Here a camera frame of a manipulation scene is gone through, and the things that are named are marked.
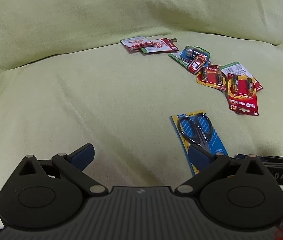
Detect red white packet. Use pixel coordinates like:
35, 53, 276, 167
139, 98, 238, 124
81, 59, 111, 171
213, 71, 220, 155
120, 36, 154, 53
141, 38, 179, 54

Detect red yellow battery pack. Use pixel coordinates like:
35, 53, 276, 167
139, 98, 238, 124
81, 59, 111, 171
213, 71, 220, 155
196, 64, 227, 92

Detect red battery pack front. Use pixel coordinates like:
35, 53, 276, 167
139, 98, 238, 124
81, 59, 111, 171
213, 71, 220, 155
227, 73, 259, 116

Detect red toy car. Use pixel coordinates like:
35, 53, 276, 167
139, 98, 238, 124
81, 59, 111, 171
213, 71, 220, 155
188, 54, 206, 75

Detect red white packet right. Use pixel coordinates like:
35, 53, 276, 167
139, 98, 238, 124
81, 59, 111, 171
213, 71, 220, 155
141, 38, 179, 54

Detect large battery blue blister pack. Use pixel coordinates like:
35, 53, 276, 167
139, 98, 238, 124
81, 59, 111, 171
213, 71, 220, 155
180, 46, 210, 66

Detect black scissors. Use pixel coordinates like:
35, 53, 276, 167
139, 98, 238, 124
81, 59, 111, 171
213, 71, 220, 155
170, 111, 228, 175

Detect green white card pack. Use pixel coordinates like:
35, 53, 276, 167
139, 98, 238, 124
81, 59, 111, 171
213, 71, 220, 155
220, 61, 263, 92

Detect light green sofa cover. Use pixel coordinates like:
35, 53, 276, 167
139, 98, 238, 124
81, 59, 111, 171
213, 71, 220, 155
0, 0, 283, 230

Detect red white packet left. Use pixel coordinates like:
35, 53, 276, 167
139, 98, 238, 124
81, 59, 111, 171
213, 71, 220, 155
120, 36, 154, 53

